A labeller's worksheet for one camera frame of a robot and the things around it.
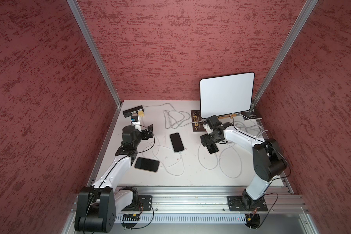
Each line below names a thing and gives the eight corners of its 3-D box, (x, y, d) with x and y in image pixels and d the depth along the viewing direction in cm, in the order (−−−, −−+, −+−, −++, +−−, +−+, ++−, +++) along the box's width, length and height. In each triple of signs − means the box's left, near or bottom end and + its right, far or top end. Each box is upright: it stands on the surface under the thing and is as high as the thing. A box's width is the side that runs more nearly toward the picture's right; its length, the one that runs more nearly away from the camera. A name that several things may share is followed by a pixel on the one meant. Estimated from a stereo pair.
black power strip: (124, 117, 112) (123, 115, 109) (123, 114, 114) (122, 111, 112) (144, 111, 116) (143, 108, 114) (142, 107, 119) (142, 104, 116)
